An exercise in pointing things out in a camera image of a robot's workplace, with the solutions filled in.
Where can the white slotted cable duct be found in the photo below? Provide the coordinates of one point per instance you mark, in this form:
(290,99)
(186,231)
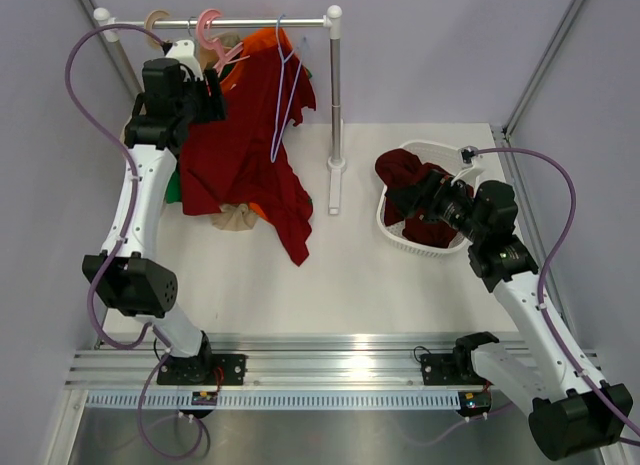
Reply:
(236,400)

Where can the orange t shirt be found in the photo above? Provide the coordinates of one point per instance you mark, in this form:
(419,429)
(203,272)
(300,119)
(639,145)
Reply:
(251,168)

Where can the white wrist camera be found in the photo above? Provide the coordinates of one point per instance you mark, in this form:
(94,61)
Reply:
(184,51)
(470,160)

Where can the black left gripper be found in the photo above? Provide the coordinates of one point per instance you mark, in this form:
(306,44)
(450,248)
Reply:
(213,104)

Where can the green t shirt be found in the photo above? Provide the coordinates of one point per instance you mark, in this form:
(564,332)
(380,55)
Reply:
(173,192)

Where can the beige t shirt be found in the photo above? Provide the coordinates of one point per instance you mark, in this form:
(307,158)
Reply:
(233,217)

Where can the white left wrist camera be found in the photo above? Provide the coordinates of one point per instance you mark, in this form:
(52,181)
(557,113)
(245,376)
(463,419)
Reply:
(184,51)

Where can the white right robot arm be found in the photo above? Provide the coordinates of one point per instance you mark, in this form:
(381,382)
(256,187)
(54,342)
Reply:
(569,404)

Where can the dark red shirt in basket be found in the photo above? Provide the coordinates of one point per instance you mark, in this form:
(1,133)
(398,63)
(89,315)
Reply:
(400,168)

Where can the pink plastic hanger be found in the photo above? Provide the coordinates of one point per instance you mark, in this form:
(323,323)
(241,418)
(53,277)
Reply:
(213,54)

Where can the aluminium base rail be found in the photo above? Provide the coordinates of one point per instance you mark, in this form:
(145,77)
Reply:
(280,361)

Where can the white plastic laundry basket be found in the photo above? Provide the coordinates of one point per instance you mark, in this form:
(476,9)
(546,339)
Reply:
(446,156)

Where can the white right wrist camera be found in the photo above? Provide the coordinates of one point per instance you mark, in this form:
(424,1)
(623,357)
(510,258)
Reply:
(470,160)

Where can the dark red t shirt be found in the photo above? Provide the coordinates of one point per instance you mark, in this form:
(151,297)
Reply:
(197,165)

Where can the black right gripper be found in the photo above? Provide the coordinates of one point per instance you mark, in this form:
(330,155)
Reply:
(428,194)

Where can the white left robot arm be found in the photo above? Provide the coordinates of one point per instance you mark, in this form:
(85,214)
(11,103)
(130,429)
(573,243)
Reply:
(125,274)

